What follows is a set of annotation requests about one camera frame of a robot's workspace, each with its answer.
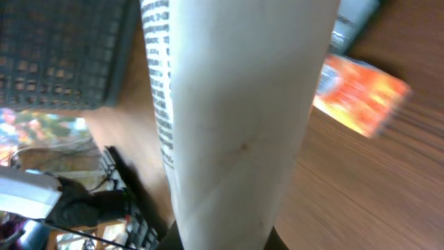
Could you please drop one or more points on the white tube with gold cap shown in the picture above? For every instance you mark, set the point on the white tube with gold cap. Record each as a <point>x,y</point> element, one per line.
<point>233,83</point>

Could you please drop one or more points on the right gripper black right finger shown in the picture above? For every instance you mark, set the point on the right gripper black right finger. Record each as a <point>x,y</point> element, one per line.
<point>275,242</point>

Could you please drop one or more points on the orange snack packet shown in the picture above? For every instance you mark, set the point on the orange snack packet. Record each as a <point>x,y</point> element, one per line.
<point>358,95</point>

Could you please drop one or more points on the black keyboard in background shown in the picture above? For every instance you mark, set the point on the black keyboard in background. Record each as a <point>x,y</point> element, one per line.
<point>146,228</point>

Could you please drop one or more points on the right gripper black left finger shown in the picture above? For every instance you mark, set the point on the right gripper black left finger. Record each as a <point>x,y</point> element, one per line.
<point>172,240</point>

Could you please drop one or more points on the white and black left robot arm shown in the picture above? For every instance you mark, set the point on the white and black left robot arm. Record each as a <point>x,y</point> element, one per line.
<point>59,201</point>

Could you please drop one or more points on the dark grey plastic basket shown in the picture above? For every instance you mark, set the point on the dark grey plastic basket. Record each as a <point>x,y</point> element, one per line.
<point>65,54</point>

